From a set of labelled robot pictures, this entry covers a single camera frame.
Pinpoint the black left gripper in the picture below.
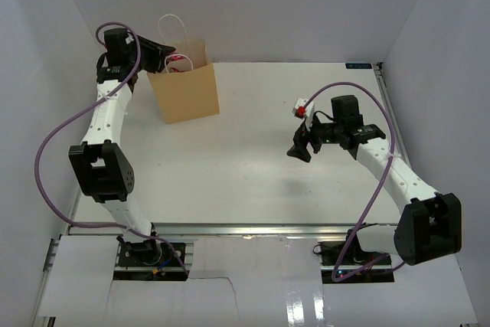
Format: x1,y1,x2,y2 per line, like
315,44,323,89
128,34,176,74

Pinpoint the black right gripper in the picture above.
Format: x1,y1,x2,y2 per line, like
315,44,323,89
287,111,344,162

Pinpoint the red small snack packet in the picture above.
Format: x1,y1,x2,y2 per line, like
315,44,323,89
165,54,186,73

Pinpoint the brown paper bag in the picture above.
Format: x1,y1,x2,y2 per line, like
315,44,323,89
147,14,220,124

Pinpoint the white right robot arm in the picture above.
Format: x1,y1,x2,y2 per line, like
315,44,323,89
286,95,462,266

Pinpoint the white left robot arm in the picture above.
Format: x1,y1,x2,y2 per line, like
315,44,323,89
69,27,175,266

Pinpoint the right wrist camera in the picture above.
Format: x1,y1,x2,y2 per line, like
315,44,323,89
292,97,315,131

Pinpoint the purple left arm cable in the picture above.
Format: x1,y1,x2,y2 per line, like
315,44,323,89
34,21,191,276

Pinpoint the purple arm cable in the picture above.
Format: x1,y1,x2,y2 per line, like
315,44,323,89
305,81,407,284
34,21,191,276

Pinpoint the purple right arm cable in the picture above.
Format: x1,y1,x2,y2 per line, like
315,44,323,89
305,81,407,284

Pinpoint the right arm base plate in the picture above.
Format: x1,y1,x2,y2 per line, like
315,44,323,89
312,241,394,285

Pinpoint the aluminium table edge rail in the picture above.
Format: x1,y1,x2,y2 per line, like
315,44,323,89
67,223,403,237

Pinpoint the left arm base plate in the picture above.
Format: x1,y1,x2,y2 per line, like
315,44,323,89
113,243,188,282

